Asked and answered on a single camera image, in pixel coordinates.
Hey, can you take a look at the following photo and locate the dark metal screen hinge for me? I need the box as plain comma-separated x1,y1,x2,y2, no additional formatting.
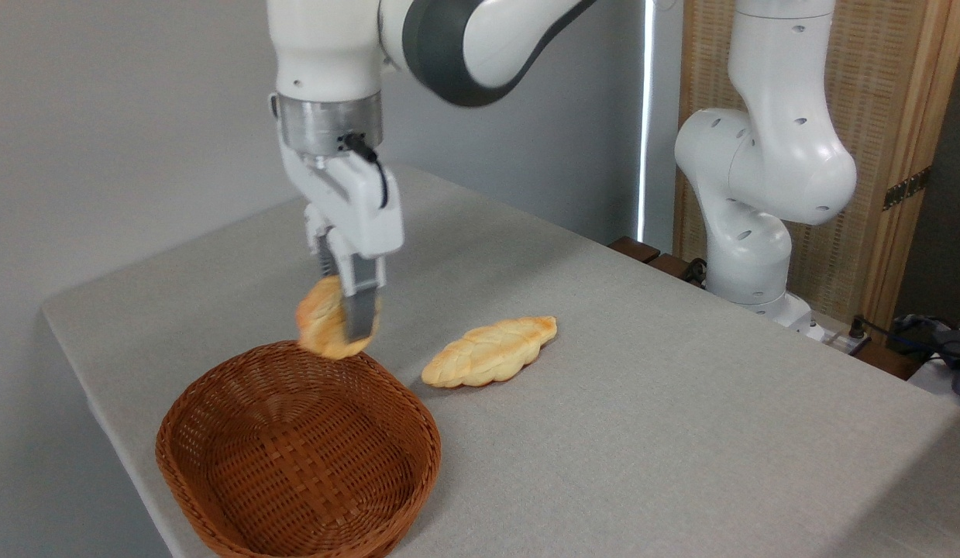
882,166,932,212

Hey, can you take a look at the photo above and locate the round golden bread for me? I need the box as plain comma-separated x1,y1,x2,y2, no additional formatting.
294,274,382,360

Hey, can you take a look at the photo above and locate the black floor cable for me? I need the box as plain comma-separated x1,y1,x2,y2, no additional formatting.
848,312,960,367

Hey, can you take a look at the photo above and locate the brown wicker basket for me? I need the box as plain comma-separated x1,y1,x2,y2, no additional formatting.
155,339,443,558

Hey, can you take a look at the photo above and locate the long braided bread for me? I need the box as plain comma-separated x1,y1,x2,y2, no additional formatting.
420,315,559,389

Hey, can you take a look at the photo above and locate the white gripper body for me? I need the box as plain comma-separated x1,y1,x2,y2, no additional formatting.
268,92,406,262

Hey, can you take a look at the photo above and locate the dark brown wooden slat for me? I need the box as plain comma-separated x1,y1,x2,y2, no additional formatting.
648,253,707,289
607,236,662,265

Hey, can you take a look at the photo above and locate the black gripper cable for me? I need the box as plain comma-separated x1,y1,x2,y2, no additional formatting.
339,133,391,211

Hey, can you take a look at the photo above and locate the white power strip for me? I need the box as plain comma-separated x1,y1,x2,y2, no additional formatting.
803,319,872,356

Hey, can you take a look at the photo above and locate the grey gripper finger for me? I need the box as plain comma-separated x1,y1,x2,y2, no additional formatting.
335,232,388,343
305,204,342,280

